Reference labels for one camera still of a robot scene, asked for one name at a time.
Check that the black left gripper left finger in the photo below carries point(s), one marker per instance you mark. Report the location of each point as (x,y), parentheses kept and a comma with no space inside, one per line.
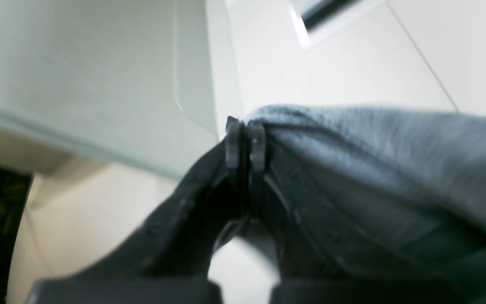
(167,258)

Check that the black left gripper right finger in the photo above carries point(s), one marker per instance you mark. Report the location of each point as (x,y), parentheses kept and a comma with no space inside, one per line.
(324,256)

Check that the grey t-shirt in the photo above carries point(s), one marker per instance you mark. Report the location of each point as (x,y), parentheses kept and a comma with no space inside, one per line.
(414,180)

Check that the white left bin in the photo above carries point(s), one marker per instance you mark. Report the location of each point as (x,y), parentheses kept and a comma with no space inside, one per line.
(130,81)

